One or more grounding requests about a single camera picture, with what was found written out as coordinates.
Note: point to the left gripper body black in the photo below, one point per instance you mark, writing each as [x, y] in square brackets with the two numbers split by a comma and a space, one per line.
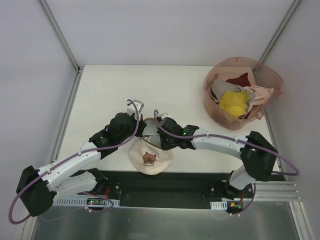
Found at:
[139, 125]

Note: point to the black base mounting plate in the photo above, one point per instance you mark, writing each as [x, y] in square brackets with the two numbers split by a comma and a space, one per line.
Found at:
[170, 190]

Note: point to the right white cable duct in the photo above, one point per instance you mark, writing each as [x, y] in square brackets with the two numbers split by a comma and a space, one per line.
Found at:
[219, 205]

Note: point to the aluminium frame post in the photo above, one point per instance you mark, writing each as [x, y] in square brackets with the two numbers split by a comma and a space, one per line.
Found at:
[294, 6]
[59, 34]

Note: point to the yellow bra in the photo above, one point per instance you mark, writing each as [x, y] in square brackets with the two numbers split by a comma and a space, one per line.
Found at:
[234, 103]

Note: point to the beige round mesh laundry bag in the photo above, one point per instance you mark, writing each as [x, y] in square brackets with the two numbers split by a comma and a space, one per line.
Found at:
[146, 155]

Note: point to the left aluminium frame post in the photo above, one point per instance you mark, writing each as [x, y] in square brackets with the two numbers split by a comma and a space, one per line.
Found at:
[59, 34]

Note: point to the pink translucent plastic basket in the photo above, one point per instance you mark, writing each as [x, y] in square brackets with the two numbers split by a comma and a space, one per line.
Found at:
[259, 74]

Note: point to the left white cable duct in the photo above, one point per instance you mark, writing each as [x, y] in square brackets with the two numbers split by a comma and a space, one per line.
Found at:
[87, 202]

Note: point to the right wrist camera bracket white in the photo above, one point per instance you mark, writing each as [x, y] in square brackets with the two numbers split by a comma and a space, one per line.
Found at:
[161, 116]

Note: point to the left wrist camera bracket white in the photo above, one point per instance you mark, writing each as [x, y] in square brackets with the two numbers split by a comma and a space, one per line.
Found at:
[134, 107]

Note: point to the white cable duct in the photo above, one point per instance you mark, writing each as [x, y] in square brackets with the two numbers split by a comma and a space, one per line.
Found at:
[219, 205]
[87, 202]

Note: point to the grey beige bra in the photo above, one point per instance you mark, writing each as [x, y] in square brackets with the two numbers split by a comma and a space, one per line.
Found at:
[219, 88]

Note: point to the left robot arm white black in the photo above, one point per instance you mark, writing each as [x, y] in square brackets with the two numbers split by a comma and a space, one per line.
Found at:
[39, 188]

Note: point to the right aluminium frame post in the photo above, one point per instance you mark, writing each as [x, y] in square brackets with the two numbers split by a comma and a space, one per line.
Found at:
[294, 6]

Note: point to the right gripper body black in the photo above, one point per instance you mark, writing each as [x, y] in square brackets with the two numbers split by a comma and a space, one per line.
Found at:
[163, 139]

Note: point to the wrist camera bracket white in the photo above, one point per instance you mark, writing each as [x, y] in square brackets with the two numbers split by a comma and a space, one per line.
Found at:
[161, 116]
[134, 107]

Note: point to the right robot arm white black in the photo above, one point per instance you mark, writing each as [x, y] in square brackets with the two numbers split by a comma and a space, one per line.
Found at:
[258, 156]

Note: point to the light pink garment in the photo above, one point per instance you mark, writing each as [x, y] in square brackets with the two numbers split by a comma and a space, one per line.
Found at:
[258, 95]

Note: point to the dark red garment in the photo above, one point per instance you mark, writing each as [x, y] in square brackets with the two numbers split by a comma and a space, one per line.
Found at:
[242, 80]

